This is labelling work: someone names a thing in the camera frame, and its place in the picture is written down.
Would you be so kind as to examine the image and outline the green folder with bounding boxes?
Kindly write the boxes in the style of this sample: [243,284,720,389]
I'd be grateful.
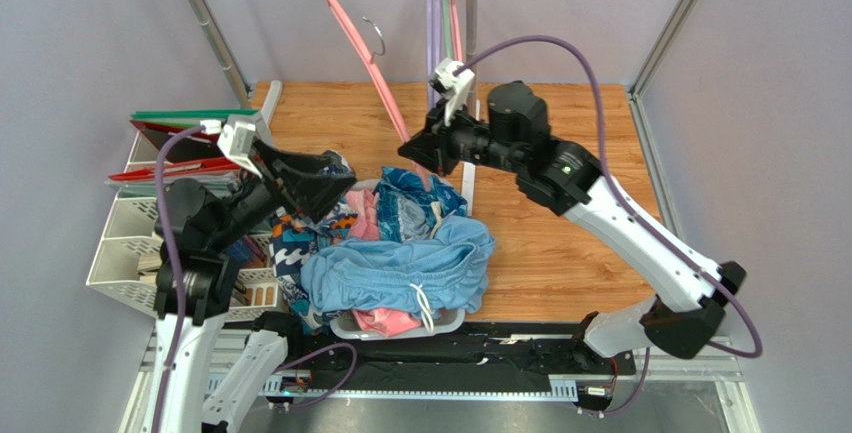
[130,109,269,138]

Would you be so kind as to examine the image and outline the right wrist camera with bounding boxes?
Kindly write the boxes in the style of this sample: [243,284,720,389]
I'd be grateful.
[429,57,475,127]

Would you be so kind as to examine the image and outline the red folder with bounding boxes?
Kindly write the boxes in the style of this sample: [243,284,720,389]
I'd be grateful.
[108,120,240,182]

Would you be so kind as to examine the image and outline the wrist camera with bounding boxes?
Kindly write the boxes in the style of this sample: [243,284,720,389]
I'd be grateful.
[200,113,271,177]
[429,57,475,127]

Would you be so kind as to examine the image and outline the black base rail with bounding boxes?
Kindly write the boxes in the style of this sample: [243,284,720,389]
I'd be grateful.
[255,322,650,412]

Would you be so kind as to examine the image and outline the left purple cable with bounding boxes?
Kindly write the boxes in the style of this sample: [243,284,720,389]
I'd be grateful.
[150,124,208,433]

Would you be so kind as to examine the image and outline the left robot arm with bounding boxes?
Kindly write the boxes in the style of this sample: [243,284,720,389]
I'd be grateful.
[141,140,356,432]

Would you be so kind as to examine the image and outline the purple hanger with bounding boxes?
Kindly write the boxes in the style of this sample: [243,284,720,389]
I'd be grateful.
[431,0,443,68]
[426,0,435,111]

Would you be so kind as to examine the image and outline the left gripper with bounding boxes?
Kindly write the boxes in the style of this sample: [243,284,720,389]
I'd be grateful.
[208,135,356,251]

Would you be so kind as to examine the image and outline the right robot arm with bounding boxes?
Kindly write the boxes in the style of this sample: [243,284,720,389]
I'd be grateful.
[398,80,746,359]

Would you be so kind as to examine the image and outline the books in organizer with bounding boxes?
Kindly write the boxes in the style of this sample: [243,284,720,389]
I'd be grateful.
[135,214,283,310]

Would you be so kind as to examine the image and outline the light blue shorts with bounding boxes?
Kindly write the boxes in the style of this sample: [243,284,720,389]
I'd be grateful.
[300,216,497,316]

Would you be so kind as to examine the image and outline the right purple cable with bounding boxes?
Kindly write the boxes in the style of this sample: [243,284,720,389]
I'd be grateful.
[453,35,764,360]

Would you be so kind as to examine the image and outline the white laundry basket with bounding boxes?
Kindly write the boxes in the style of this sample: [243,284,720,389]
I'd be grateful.
[330,179,466,341]

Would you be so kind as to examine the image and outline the pink garment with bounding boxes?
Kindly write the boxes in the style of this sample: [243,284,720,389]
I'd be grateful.
[345,189,380,241]

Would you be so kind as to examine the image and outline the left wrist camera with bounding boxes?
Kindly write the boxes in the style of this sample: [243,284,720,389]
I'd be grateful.
[200,113,271,177]

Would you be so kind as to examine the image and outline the dark blue patterned shorts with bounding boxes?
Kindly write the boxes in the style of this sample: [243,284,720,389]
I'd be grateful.
[373,166,468,243]

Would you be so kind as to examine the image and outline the pink hanger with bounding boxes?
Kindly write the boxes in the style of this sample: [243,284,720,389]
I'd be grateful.
[312,0,434,194]
[449,0,464,61]

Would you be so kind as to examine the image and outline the purple cable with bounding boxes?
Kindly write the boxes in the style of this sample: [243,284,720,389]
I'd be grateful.
[453,35,764,360]
[150,124,208,433]

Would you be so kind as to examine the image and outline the metal clothes rack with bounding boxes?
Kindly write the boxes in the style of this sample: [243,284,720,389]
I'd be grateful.
[159,0,483,218]

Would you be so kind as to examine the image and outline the colorful patterned shorts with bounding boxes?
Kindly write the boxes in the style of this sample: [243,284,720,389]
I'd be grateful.
[268,149,359,335]

